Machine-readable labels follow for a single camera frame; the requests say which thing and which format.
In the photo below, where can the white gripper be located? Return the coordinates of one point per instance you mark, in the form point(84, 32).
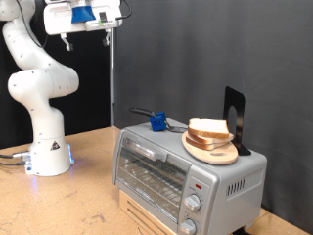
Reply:
point(57, 19)

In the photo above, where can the grey backdrop fabric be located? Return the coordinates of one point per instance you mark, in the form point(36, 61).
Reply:
point(212, 49)

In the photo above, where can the silver oven timer knob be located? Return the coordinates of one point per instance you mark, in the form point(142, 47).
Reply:
point(188, 226)

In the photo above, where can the silver toaster oven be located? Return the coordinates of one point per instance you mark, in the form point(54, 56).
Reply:
point(234, 169)

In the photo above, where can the silver oven temperature knob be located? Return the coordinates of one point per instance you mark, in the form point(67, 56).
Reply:
point(193, 202)

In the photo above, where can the oval wooden cutting board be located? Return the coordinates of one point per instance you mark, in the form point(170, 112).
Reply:
point(215, 157)

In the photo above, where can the vertical metal pole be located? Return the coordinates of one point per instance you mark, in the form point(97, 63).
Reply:
point(112, 81)

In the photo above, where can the thick white bread slice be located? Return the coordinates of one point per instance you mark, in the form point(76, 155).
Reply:
point(208, 127)

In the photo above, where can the black curtain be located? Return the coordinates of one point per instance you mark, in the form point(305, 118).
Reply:
point(91, 98)

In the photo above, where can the red oven indicator light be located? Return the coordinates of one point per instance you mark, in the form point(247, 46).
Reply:
point(198, 186)

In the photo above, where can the spatula with blue grip block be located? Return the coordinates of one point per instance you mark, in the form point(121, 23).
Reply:
point(158, 122)

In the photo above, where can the black metal bookend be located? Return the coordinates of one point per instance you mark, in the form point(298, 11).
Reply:
point(239, 107)

